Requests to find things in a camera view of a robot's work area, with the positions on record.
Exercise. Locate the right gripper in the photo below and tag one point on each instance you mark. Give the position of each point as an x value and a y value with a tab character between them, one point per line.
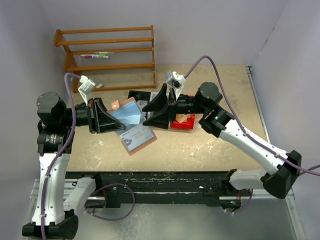
162	120

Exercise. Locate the aluminium table edge rail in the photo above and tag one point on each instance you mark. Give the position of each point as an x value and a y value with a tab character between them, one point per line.
290	199

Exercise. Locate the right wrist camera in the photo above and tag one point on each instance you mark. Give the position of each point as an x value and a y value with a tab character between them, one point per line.
176	81

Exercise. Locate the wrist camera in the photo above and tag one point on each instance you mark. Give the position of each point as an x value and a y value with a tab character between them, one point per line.
176	81
85	88

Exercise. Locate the white card from holder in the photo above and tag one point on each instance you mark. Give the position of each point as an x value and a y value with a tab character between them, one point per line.
136	136

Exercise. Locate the pink marker pen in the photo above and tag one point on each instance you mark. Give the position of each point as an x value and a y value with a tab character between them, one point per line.
96	57

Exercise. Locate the black plastic bin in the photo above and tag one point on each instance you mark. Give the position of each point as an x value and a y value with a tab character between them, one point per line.
139	95

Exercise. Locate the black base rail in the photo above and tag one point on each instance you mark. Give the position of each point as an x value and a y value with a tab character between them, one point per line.
210	188

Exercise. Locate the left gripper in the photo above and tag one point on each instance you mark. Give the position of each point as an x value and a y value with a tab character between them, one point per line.
100	119

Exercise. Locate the white magnetic stripe card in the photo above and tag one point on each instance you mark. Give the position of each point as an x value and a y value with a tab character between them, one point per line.
142	103

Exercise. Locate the white plastic bin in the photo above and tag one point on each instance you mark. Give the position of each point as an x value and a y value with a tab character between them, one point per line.
149	114

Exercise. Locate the gold card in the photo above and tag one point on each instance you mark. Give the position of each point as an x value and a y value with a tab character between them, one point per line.
181	118

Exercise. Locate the red plastic bin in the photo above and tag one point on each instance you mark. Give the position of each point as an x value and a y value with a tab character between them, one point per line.
188	125

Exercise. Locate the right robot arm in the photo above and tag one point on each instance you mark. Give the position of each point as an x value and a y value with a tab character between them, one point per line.
277	175

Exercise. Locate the green marker pen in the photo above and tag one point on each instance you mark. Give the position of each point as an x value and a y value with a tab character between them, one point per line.
103	53

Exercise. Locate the pink leather card holder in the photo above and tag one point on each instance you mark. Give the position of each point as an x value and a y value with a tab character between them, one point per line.
129	114

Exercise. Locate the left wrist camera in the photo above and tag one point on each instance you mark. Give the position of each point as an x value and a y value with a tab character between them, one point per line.
85	88

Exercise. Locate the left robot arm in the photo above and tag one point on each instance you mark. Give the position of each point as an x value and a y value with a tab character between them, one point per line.
56	216

